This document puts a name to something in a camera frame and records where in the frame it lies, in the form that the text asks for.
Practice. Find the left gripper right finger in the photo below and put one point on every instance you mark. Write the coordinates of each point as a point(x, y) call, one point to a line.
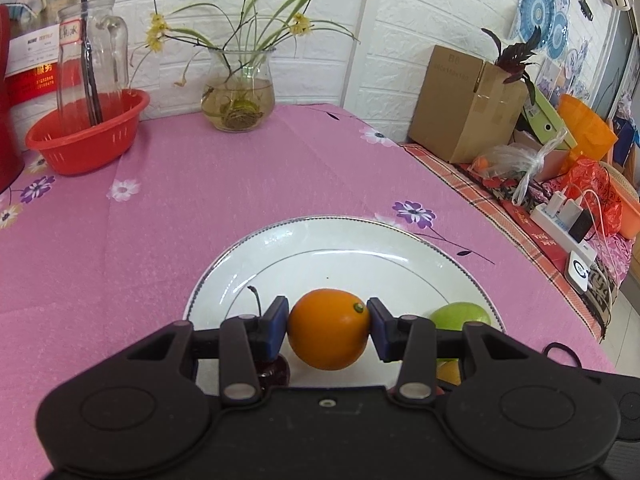
point(414, 342)

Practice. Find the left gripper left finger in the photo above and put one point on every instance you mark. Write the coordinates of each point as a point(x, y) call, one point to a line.
point(247, 349)

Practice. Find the orange with green stem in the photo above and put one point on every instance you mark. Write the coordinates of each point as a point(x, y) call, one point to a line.
point(328, 329)

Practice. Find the dark red cherry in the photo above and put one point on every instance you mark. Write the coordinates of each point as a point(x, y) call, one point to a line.
point(267, 333)

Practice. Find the green apple in plate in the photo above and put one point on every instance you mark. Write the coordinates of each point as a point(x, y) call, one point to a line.
point(454, 316)

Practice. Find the white oval plate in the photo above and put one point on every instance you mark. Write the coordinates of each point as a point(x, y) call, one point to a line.
point(364, 257)

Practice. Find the plaid red cloth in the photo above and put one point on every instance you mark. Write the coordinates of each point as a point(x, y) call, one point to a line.
point(479, 198)

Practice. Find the pink floral tablecloth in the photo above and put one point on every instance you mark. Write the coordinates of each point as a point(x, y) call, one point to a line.
point(91, 264)

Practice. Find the white power strip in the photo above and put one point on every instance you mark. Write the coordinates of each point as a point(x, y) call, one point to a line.
point(567, 223)

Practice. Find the clear plastic bag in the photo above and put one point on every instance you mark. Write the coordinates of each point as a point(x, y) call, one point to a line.
point(512, 159)

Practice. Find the brown cardboard box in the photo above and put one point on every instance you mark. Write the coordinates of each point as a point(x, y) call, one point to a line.
point(465, 106)

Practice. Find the glass vase with plant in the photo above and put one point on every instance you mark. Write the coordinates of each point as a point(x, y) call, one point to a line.
point(238, 91)

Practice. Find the red plastic basket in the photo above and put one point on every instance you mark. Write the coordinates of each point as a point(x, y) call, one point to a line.
point(92, 148)

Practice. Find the orange plastic container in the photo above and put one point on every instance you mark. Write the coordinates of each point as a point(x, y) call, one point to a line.
point(594, 138)

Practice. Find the dark purple leaf plant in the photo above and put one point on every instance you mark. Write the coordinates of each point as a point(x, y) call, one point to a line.
point(514, 59)

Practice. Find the red thermos jug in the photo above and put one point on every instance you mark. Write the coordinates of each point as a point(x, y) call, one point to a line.
point(11, 162)

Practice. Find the clear glass pitcher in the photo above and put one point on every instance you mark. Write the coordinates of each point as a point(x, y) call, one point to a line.
point(92, 64)

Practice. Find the blue decorative wall plate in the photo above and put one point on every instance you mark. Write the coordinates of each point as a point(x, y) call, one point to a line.
point(534, 13)

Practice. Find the bedding poster on wall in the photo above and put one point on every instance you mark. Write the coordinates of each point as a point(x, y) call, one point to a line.
point(33, 50)

